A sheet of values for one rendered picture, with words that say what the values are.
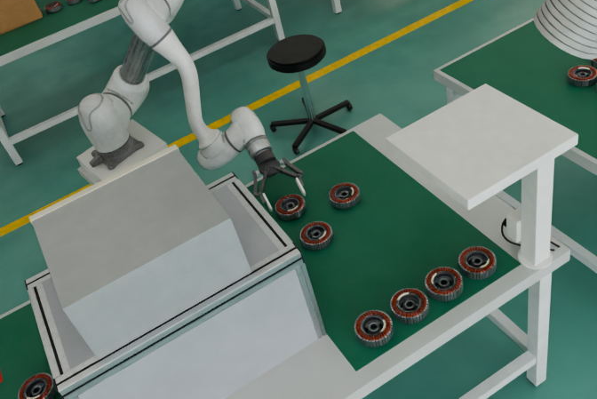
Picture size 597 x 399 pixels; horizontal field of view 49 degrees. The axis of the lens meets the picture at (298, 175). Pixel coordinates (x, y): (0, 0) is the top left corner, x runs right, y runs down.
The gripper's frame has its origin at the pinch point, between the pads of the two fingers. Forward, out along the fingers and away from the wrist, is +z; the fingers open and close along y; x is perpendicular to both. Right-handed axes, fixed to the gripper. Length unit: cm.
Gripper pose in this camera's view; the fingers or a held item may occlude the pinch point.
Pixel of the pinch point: (286, 199)
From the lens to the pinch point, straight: 239.1
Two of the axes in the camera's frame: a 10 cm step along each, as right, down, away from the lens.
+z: 4.5, 8.3, -3.3
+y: -8.9, 4.1, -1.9
